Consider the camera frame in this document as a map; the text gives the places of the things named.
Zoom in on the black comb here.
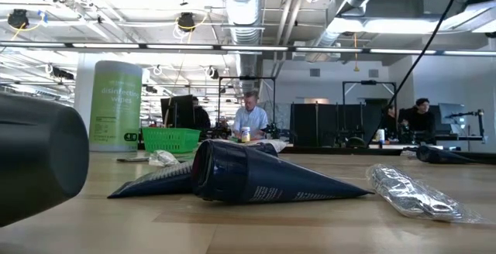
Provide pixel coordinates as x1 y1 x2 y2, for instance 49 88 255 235
115 156 151 163

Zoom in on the person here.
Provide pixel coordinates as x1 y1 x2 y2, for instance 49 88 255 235
232 90 270 139
381 105 399 131
191 95 212 131
400 97 438 145

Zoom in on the black partition panel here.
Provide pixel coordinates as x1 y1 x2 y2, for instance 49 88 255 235
289 102 383 149

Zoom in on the long ceiling light strip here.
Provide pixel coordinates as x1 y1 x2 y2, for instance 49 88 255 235
0 41 496 57

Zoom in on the black background rig frame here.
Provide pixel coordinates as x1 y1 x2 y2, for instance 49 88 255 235
342 80 398 108
218 76 277 139

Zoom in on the black ceiling-mounted device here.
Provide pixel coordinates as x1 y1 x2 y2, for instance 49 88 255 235
6 9 30 29
177 12 197 33

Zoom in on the black background monitor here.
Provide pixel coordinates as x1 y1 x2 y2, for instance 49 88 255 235
160 94 196 129

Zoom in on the green disinfecting wipes canister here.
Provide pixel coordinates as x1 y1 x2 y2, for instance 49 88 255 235
88 60 143 153

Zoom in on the small green plastic basket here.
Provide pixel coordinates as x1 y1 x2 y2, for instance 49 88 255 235
140 126 202 155

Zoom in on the yellow hanging pendant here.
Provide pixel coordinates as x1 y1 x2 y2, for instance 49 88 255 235
352 33 360 73

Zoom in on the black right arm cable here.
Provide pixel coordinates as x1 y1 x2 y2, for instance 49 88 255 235
366 0 469 146

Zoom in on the dark grey roll-on deodorant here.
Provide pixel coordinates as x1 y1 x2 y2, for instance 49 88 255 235
0 92 91 228

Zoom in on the dark blue toiletry tube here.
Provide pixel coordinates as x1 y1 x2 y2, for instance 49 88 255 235
191 139 375 205
415 145 477 166
107 160 195 200

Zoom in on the grey background monitor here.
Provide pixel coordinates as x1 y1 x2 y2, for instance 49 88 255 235
438 102 467 126

